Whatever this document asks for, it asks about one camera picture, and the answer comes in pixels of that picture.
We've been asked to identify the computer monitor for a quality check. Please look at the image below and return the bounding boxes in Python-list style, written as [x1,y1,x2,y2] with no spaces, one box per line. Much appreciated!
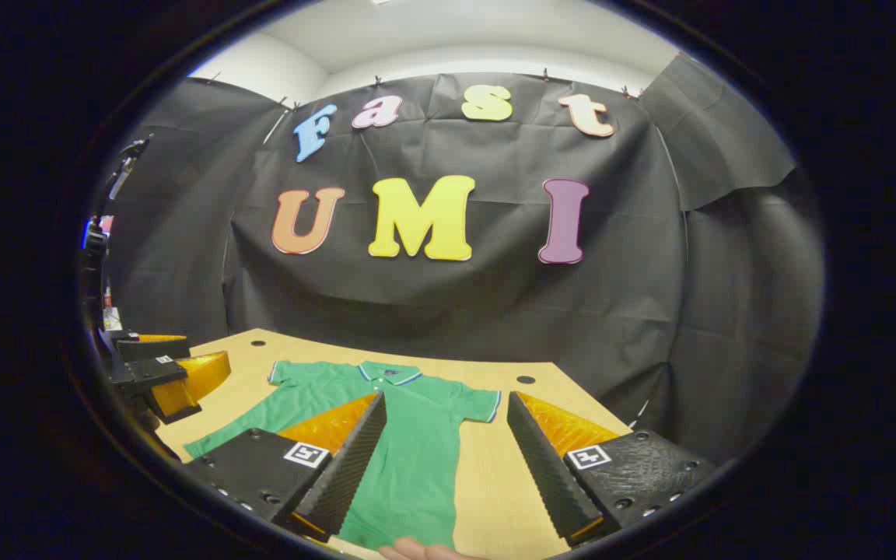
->
[82,216,114,251]

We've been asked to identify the green T-shirt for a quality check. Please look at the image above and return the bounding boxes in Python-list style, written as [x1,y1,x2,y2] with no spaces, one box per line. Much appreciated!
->
[184,359,502,551]

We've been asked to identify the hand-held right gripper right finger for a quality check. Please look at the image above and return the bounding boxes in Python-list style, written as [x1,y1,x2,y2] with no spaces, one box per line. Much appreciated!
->
[506,391,717,547]

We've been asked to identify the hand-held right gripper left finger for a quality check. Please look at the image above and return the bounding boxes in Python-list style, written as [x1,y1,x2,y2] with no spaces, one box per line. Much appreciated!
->
[184,390,388,544]

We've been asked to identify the black backdrop cloth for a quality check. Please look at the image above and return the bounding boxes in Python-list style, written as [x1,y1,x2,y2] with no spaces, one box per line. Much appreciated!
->
[102,53,826,467]

